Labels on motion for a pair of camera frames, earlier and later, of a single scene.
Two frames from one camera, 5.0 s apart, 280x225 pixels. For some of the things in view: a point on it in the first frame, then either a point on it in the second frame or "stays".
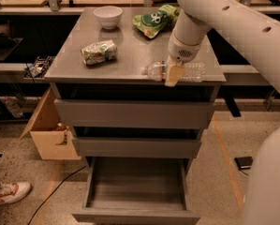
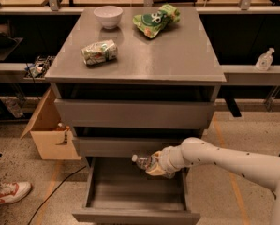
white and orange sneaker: x=8 y=192 stays
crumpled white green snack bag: x=99 y=52 stays
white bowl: x=109 y=16 stays
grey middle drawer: x=137 y=147 stays
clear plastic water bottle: x=193 y=72 → x=142 y=159
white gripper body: x=182 y=51 → x=167 y=160
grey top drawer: x=135 y=112 stays
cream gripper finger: x=174 y=73 → x=156 y=171
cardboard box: x=53 y=139 stays
